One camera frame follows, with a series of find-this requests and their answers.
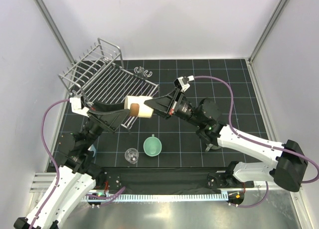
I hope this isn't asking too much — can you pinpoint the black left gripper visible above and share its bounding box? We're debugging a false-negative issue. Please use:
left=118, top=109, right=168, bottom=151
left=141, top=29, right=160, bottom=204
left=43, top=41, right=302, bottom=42
left=81, top=100, right=131, bottom=150

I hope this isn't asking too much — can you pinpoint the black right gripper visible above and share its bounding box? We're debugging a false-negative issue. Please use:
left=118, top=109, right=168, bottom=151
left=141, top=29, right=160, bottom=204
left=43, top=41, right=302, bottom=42
left=143, top=88, right=203, bottom=128

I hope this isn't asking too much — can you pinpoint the cream cup with cork band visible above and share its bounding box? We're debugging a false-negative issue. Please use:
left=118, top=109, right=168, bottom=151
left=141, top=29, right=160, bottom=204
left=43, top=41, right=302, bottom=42
left=124, top=95, right=154, bottom=118

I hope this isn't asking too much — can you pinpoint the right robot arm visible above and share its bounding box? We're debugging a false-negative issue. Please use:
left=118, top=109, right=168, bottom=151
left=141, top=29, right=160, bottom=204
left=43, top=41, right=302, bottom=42
left=144, top=89, right=308, bottom=192

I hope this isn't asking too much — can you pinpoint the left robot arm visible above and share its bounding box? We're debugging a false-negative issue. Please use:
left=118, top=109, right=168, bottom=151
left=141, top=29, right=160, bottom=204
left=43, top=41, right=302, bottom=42
left=13, top=97, right=130, bottom=229

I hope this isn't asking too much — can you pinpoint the grey metal dish rack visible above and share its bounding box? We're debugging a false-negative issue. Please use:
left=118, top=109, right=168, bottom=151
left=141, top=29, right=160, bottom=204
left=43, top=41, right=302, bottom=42
left=58, top=39, right=158, bottom=130

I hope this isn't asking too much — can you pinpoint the grey rack hook back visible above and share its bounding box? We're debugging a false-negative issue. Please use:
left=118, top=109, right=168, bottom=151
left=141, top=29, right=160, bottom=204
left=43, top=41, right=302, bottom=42
left=134, top=66, right=153, bottom=79

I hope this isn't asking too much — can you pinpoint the light blue cup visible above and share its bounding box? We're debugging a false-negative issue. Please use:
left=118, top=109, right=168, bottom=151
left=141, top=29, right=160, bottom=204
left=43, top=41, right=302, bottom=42
left=88, top=144, right=97, bottom=158

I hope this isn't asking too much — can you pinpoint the mint green mug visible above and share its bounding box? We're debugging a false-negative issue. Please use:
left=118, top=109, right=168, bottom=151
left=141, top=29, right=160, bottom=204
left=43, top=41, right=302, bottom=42
left=143, top=134, right=162, bottom=157

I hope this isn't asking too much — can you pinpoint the small clear glass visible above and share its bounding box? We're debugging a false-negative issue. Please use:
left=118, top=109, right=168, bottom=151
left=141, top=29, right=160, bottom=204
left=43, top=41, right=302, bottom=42
left=125, top=148, right=139, bottom=164

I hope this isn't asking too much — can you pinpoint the grey ceramic mug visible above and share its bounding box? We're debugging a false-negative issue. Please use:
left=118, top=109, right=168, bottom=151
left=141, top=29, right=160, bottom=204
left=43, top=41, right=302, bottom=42
left=205, top=144, right=221, bottom=152

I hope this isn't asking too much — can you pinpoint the black grid mat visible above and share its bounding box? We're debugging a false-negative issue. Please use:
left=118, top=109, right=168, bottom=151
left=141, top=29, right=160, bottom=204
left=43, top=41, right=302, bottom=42
left=54, top=58, right=285, bottom=171

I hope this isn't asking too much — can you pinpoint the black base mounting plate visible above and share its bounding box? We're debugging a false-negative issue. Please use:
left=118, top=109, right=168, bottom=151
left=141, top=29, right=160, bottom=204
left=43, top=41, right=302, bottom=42
left=103, top=167, right=254, bottom=195

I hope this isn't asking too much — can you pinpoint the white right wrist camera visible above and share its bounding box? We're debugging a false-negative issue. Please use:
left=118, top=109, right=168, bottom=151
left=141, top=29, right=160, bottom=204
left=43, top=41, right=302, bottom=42
left=174, top=75, right=194, bottom=93

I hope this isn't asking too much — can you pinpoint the white slotted cable duct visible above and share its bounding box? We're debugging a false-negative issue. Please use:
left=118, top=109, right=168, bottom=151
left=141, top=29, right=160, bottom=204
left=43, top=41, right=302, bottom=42
left=82, top=192, right=229, bottom=203

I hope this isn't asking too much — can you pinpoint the aluminium frame post left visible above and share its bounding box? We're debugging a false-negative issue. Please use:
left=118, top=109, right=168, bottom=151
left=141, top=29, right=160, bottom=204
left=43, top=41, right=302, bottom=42
left=34, top=0, right=76, bottom=63

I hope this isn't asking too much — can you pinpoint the aluminium frame post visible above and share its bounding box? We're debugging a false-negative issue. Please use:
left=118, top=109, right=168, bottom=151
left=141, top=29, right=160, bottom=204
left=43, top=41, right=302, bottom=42
left=34, top=0, right=76, bottom=63
left=248, top=0, right=296, bottom=62

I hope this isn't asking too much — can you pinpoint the aluminium frame post right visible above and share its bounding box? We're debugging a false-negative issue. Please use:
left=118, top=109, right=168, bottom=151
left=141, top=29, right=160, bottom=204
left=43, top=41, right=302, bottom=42
left=248, top=0, right=296, bottom=62

